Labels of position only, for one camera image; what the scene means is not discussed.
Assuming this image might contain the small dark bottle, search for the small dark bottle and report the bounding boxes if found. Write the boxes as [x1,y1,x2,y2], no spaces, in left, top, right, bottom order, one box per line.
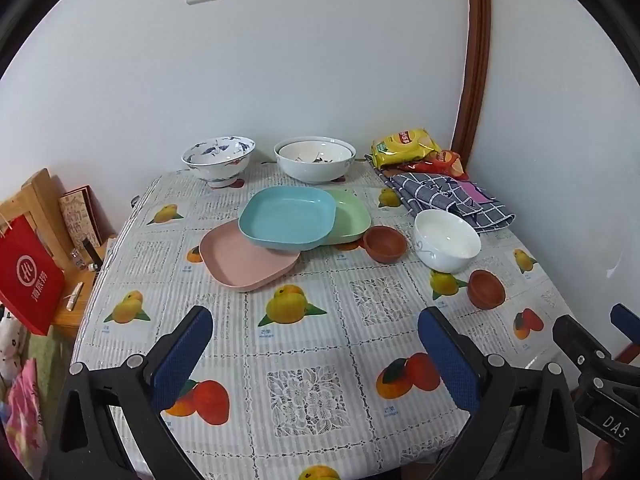
[81,237,103,272]

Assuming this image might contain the fruit print tablecloth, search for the fruit print tablecloth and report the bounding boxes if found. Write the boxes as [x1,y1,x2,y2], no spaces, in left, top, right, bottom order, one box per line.
[70,162,586,480]

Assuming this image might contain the grey checked cloth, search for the grey checked cloth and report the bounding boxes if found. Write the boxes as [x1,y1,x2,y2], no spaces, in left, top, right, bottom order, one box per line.
[375,165,517,233]

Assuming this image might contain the white dotted cloth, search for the white dotted cloth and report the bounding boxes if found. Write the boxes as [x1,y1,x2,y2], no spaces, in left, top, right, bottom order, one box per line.
[0,310,31,381]

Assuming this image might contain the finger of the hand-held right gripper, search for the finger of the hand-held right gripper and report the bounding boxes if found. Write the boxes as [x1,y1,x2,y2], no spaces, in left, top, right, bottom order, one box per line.
[610,303,640,361]
[551,314,613,386]

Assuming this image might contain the yellow chip bag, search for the yellow chip bag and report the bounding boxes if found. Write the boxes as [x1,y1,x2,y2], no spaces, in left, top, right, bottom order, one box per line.
[371,128,443,171]

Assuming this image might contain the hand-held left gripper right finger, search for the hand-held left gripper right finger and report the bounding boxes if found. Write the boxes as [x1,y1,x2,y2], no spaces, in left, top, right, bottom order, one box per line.
[417,306,583,480]

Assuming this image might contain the small brown bowl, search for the small brown bowl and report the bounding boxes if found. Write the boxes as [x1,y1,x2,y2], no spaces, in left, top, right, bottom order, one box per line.
[362,225,408,264]
[467,269,507,310]

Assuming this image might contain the large white bowl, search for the large white bowl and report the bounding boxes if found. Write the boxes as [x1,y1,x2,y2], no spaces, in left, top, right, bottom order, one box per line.
[273,136,357,184]

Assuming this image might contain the blue patterned white bowl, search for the blue patterned white bowl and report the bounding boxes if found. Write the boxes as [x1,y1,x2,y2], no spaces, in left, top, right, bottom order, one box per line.
[181,136,257,189]

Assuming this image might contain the pink square plate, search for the pink square plate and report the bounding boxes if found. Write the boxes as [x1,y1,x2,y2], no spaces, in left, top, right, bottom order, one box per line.
[199,218,302,292]

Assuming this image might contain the brown wooden door frame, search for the brown wooden door frame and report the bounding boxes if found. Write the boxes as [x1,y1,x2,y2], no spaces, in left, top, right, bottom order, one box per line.
[452,0,493,171]

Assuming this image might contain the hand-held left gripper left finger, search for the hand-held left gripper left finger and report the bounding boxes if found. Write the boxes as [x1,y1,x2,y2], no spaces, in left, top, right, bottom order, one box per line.
[47,305,216,480]

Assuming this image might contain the red paper bag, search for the red paper bag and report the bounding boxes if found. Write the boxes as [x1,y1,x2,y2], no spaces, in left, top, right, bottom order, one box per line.
[0,215,66,337]

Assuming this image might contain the red chip bag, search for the red chip bag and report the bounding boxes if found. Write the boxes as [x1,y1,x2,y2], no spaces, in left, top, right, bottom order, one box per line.
[400,149,470,181]

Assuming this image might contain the blue square plate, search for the blue square plate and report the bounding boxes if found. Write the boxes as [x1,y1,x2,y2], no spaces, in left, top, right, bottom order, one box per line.
[238,185,337,252]

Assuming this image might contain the patterned brown box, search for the patterned brown box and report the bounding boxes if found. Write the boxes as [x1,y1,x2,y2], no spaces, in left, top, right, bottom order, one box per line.
[58,186,103,251]

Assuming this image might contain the small white tube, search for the small white tube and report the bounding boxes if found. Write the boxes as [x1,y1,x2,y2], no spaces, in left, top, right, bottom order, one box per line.
[64,282,85,312]

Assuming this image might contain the plain white bowl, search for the plain white bowl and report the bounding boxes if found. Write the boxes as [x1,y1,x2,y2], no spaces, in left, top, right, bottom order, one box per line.
[413,209,482,274]

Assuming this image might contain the green square plate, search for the green square plate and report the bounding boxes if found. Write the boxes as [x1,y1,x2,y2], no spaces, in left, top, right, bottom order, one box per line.
[317,189,372,247]

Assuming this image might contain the pink patterned bag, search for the pink patterned bag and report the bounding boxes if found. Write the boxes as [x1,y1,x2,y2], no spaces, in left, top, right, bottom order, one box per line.
[0,357,48,466]

